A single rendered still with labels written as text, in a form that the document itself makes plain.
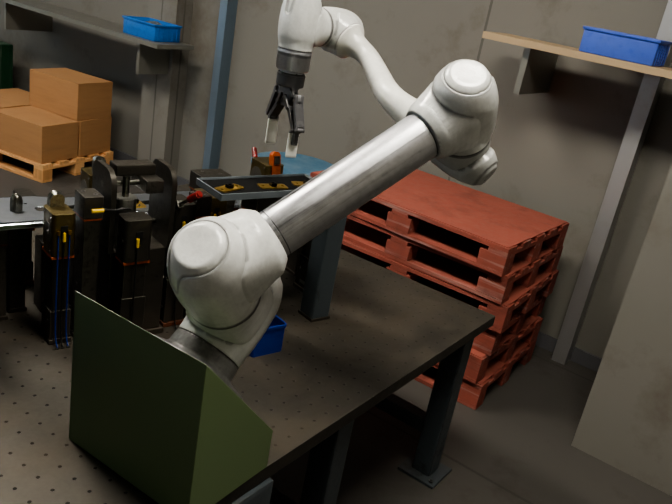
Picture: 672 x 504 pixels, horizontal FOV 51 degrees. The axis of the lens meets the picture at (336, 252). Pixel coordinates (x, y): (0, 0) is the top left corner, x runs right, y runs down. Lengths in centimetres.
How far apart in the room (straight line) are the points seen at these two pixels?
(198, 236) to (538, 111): 293
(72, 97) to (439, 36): 278
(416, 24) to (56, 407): 315
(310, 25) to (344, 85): 270
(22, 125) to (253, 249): 436
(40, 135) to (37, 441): 391
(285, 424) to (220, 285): 62
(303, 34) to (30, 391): 110
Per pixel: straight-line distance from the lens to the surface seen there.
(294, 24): 188
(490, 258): 313
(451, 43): 420
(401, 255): 337
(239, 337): 146
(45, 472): 164
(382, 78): 178
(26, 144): 557
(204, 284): 127
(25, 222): 203
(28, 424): 177
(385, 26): 442
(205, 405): 136
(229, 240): 127
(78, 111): 565
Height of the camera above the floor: 174
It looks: 21 degrees down
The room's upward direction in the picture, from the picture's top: 11 degrees clockwise
